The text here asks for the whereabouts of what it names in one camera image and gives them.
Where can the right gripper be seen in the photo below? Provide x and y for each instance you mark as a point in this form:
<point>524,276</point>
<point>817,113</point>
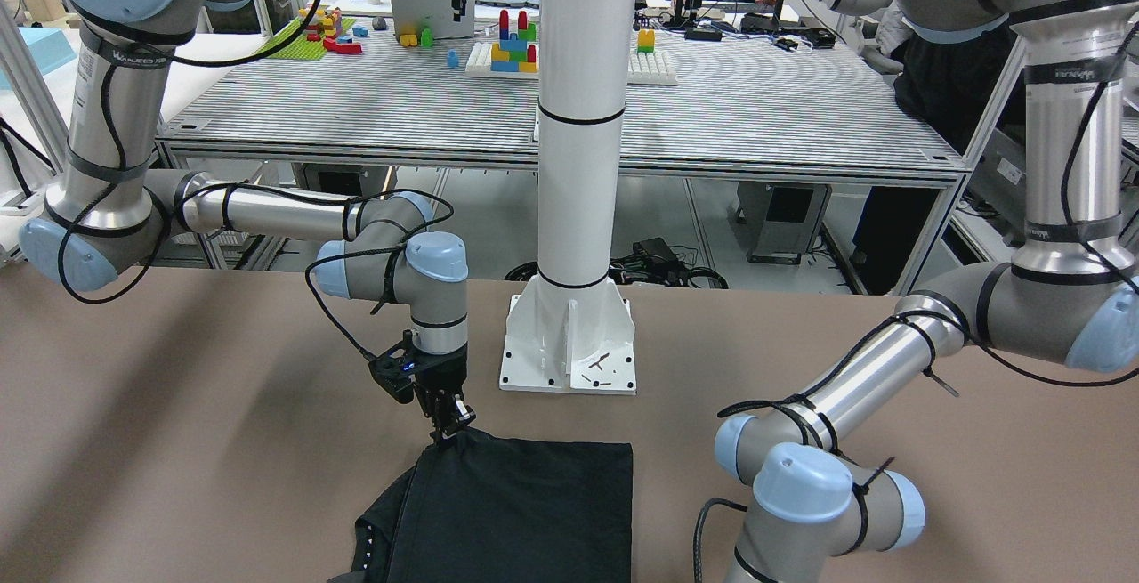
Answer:
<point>442,376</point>

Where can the black t-shirt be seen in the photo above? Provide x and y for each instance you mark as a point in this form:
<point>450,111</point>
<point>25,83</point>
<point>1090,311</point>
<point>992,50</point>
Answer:
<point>485,509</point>

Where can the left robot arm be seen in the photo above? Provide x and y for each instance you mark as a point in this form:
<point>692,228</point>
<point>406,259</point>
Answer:
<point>1067,295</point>

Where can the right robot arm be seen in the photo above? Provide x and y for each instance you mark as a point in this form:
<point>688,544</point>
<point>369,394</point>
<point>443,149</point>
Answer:
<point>112,208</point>

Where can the colourful block tower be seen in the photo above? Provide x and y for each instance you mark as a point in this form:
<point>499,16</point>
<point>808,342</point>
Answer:
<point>516,49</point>

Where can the green lego baseplate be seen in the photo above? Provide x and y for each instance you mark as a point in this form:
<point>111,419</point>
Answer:
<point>326,34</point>

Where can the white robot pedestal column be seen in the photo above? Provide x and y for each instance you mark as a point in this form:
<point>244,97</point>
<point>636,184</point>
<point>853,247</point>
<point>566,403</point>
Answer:
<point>570,330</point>

